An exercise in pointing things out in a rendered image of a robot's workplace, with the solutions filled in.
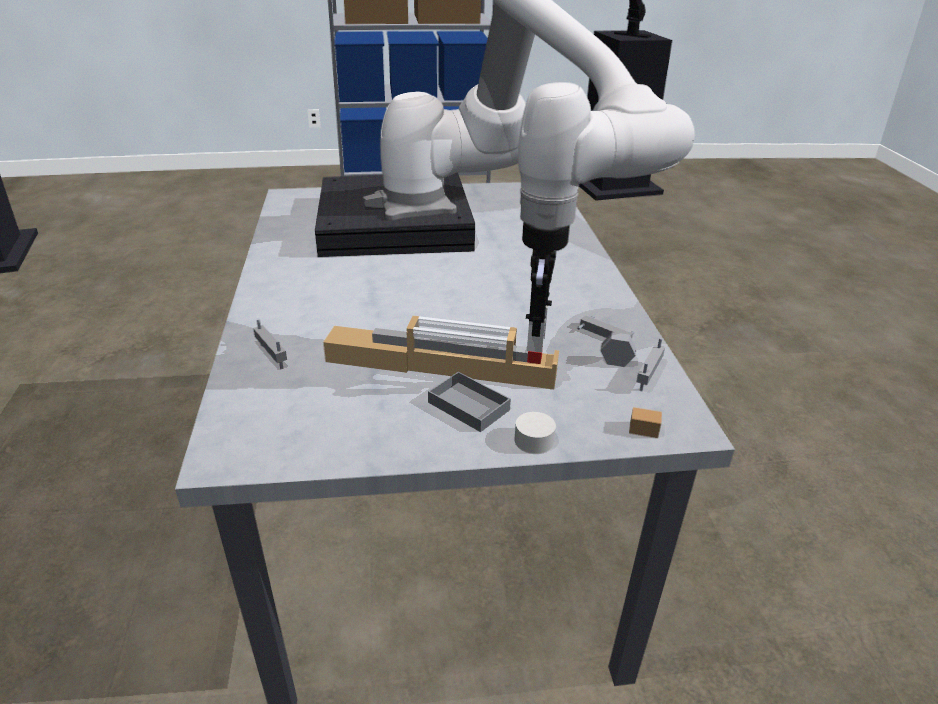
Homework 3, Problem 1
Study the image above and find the small wooden block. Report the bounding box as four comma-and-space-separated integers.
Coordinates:
629, 407, 662, 438

